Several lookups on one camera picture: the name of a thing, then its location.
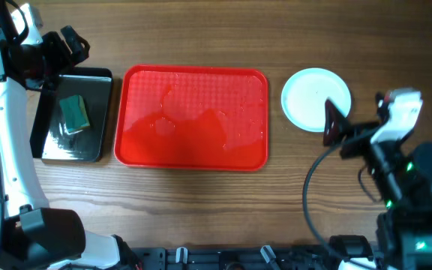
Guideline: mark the light blue plate back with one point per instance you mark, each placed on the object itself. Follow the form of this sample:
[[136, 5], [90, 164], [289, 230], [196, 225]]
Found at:
[[304, 95]]

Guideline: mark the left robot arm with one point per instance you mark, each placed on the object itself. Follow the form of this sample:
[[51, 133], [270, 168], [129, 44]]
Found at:
[[32, 234]]

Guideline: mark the red plastic tray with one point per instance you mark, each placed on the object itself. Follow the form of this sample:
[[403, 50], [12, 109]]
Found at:
[[196, 118]]

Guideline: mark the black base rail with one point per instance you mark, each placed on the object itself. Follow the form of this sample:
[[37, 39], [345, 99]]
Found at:
[[292, 258]]

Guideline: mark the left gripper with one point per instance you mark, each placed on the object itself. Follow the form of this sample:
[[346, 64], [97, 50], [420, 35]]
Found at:
[[64, 59]]

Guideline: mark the green yellow sponge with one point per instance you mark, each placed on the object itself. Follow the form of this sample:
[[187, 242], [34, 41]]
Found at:
[[73, 109]]

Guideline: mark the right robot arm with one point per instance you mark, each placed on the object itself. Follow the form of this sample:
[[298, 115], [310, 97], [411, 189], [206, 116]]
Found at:
[[404, 181]]

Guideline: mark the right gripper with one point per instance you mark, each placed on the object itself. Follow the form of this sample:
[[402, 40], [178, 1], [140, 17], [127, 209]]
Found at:
[[358, 135]]

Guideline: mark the black rectangular tray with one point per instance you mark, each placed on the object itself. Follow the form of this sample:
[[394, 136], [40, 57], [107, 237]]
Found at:
[[52, 138]]

